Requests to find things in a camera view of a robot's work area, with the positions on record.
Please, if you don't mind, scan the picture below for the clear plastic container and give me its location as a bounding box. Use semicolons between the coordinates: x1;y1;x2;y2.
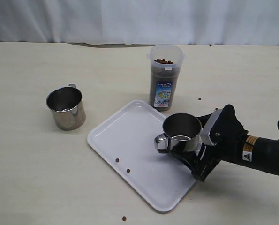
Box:
148;45;184;111

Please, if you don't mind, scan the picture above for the white rectangular plastic tray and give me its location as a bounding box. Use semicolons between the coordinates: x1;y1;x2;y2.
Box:
87;100;196;212

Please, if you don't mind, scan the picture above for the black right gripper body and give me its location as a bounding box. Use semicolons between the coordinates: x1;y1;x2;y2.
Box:
192;104;248;182

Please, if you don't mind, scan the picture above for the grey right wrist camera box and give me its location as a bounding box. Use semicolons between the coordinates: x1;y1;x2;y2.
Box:
200;109;223;146

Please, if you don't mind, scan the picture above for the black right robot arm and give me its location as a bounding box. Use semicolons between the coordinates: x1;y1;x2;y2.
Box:
171;104;279;181

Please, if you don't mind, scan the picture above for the steel mug with pellets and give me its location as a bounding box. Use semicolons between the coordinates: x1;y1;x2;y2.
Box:
154;112;202;154

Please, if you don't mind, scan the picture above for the white curtain backdrop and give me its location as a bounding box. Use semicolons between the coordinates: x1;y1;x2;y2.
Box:
0;0;279;45

